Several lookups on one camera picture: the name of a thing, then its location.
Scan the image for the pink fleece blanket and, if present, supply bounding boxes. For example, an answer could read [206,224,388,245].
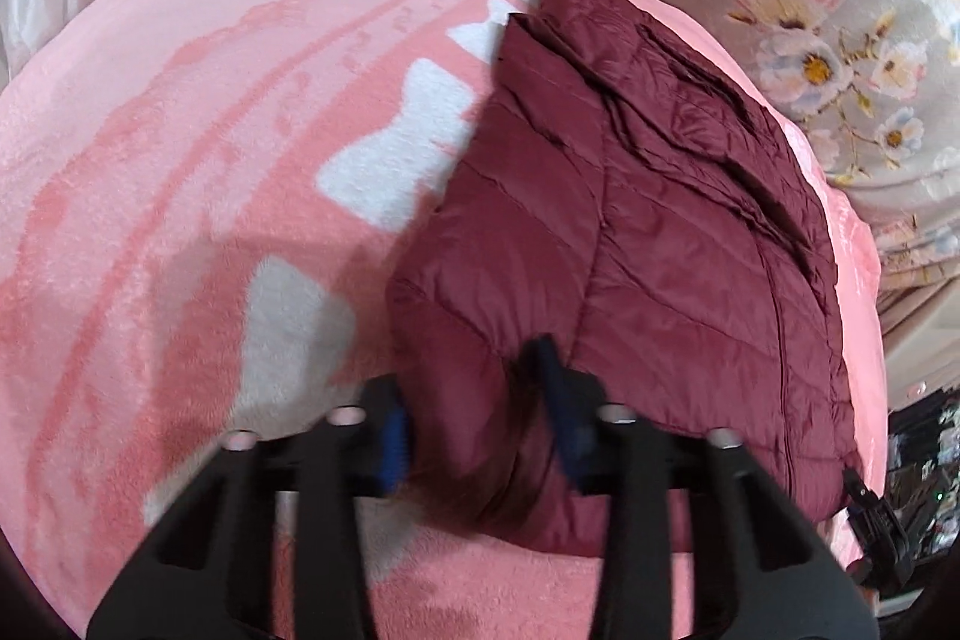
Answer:
[0,0,884,640]

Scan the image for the dark cluttered items beside bed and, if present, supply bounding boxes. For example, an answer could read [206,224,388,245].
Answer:
[885,388,958,559]

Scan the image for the maroon quilted down jacket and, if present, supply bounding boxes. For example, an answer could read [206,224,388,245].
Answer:
[386,0,859,555]

